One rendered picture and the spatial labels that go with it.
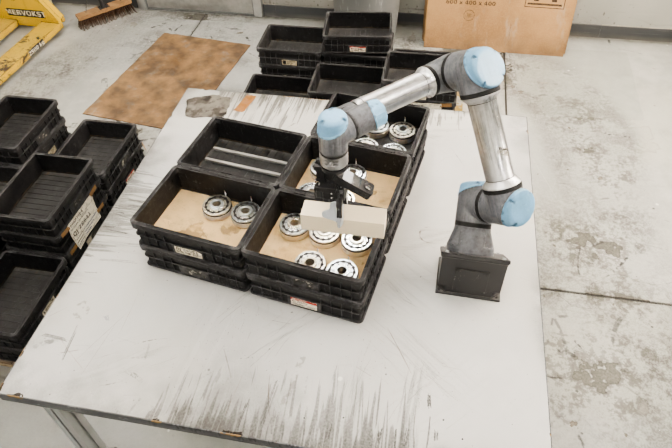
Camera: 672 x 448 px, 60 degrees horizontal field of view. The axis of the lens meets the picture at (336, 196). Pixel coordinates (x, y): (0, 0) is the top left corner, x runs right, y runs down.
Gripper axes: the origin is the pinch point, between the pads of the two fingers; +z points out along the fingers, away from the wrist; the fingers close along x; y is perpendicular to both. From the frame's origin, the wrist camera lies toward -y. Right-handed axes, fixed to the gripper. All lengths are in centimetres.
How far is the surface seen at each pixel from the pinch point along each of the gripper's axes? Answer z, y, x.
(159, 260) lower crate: 34, 66, -1
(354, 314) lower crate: 34.4, -4.4, 9.7
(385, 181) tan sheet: 26, -7, -43
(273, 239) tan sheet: 25.7, 26.1, -9.5
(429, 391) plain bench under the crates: 39, -30, 29
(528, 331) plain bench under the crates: 39, -59, 4
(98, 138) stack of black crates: 70, 151, -101
